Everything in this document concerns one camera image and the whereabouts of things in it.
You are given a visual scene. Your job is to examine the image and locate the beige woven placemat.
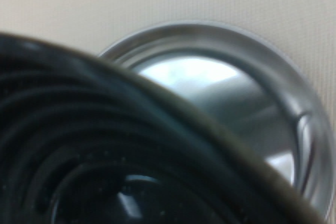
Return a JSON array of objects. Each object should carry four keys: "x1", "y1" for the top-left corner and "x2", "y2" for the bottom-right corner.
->
[{"x1": 0, "y1": 0, "x2": 336, "y2": 101}]

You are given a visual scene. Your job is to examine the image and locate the black ribbed bowl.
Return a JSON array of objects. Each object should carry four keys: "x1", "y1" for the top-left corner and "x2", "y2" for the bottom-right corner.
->
[{"x1": 0, "y1": 33, "x2": 326, "y2": 224}]

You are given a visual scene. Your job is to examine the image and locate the round silver metal plate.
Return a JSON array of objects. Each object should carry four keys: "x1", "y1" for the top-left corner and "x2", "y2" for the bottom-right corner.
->
[{"x1": 100, "y1": 21, "x2": 336, "y2": 217}]

